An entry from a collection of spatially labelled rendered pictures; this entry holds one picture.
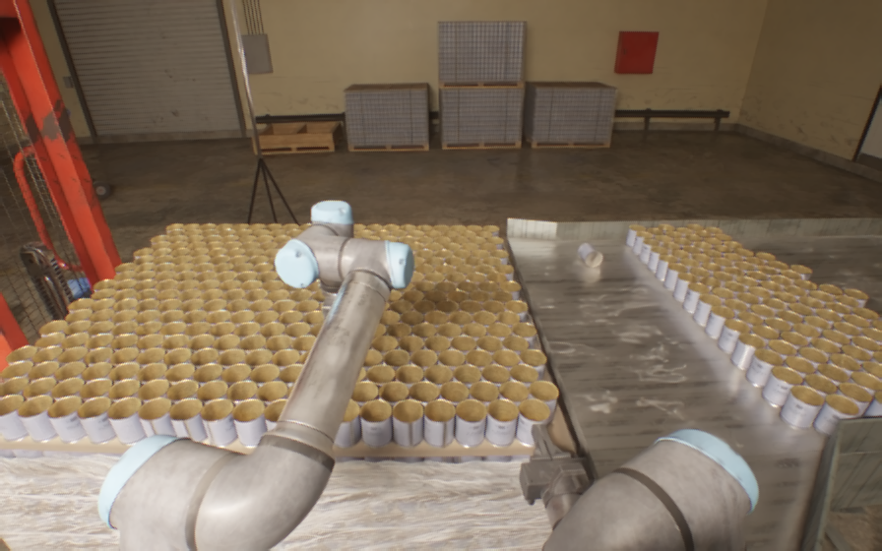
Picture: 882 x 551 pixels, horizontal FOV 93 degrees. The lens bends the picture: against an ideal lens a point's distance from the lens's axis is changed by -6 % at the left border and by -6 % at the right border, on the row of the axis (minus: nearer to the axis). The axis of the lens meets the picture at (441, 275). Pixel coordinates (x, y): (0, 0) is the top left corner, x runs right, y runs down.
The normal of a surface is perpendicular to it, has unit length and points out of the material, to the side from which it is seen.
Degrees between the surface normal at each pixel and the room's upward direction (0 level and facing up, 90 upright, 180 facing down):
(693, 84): 90
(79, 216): 90
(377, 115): 92
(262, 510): 52
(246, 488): 24
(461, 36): 92
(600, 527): 46
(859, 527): 0
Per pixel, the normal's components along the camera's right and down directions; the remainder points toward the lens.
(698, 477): 0.14, -0.71
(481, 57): 0.07, 0.47
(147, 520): -0.19, 0.04
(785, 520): -0.01, -0.88
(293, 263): -0.25, 0.46
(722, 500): 0.36, -0.29
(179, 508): -0.18, -0.28
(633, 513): -0.29, -0.67
